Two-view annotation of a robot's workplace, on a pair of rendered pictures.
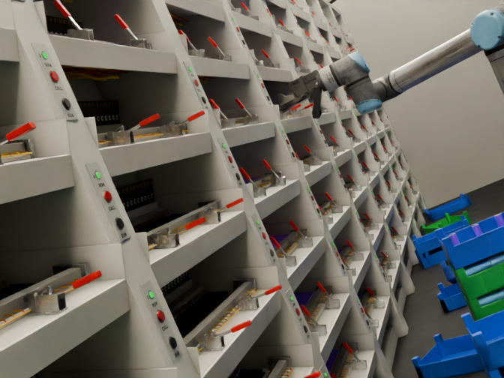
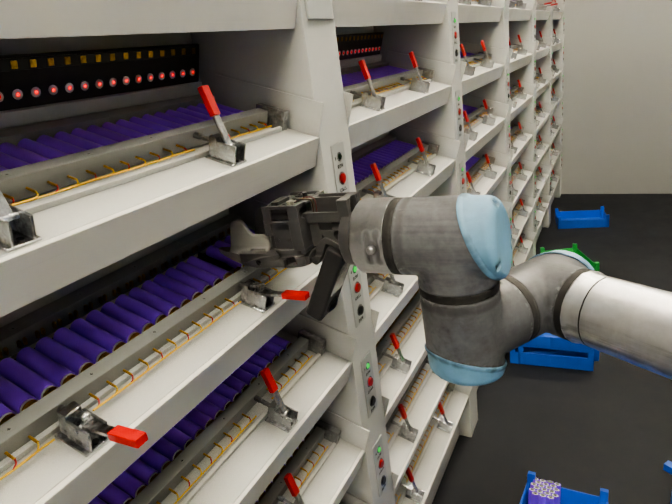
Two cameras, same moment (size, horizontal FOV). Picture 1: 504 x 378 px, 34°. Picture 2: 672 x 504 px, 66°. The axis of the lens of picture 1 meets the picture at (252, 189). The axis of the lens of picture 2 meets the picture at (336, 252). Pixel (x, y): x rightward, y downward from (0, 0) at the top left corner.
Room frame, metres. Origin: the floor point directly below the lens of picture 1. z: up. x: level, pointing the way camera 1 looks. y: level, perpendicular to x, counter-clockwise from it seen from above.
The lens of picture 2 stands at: (2.45, -0.53, 1.22)
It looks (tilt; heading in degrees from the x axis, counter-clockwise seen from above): 20 degrees down; 16
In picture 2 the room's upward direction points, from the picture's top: 8 degrees counter-clockwise
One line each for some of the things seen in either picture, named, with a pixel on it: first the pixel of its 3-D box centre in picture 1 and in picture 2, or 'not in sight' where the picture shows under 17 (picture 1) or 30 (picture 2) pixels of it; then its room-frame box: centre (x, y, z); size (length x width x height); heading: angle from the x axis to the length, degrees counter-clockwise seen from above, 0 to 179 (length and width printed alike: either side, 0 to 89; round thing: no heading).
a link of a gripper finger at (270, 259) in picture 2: (295, 100); (272, 255); (3.03, -0.28, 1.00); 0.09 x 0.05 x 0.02; 83
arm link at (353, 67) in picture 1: (349, 69); (449, 238); (3.00, -0.51, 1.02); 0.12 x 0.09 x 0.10; 75
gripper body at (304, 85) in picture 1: (307, 87); (317, 230); (3.04, -0.34, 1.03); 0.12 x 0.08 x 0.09; 75
